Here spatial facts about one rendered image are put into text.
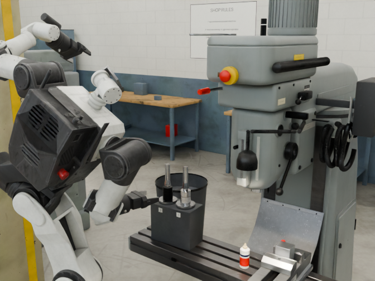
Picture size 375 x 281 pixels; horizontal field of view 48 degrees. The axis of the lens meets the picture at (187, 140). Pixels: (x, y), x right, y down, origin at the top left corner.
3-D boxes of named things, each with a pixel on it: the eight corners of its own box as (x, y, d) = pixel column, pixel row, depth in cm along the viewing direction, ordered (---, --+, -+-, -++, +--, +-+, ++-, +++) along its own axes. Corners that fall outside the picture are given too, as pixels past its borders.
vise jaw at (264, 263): (290, 276, 159) (291, 267, 158) (260, 266, 166) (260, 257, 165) (296, 269, 163) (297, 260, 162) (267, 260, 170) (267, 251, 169)
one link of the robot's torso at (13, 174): (-24, 179, 154) (-6, 143, 147) (0, 169, 166) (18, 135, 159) (34, 227, 151) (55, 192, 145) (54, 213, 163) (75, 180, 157)
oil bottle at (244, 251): (246, 270, 176) (246, 246, 173) (238, 267, 178) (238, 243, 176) (250, 266, 179) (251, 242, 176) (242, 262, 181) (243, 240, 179)
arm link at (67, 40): (62, 66, 198) (45, 54, 188) (62, 48, 202) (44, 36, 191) (85, 56, 194) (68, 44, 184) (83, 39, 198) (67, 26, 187)
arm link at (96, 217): (106, 224, 168) (106, 229, 149) (82, 213, 167) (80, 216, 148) (119, 200, 170) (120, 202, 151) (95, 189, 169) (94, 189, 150)
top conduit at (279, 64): (281, 73, 134) (282, 62, 133) (269, 72, 136) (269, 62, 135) (330, 66, 168) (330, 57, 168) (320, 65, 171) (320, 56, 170)
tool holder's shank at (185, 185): (184, 188, 195) (184, 165, 192) (190, 189, 194) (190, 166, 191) (180, 190, 192) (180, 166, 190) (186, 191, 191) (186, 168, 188)
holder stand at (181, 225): (189, 251, 191) (189, 210, 186) (150, 239, 203) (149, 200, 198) (202, 240, 201) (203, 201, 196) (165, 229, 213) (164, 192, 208)
